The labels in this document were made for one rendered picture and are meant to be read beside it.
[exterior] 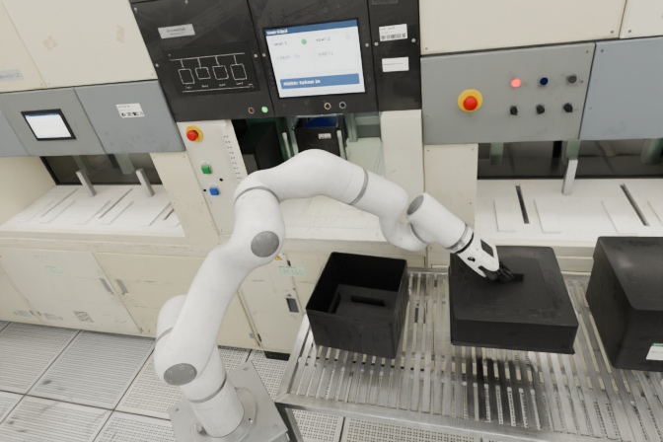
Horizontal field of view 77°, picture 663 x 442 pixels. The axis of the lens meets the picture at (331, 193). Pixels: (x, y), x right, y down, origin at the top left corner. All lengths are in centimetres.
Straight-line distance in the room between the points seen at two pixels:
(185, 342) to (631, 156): 175
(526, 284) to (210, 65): 115
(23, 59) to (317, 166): 135
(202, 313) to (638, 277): 112
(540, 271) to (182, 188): 132
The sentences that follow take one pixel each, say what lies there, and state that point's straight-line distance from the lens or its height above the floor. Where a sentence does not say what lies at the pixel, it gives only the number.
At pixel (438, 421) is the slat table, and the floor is 76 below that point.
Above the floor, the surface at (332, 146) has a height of 101.
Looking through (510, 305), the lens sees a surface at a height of 105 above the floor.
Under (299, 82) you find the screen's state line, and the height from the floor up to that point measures 151.
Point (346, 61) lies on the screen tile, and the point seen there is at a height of 157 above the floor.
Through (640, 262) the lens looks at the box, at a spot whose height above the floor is 101.
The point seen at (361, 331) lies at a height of 87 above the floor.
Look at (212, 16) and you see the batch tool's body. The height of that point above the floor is 174.
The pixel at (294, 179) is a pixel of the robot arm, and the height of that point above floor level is 149.
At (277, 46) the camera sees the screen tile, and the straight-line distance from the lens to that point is 135.
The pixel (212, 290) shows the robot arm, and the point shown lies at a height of 129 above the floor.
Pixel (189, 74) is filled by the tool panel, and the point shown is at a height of 157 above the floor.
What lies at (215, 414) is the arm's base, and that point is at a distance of 129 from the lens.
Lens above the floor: 192
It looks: 33 degrees down
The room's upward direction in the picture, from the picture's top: 10 degrees counter-clockwise
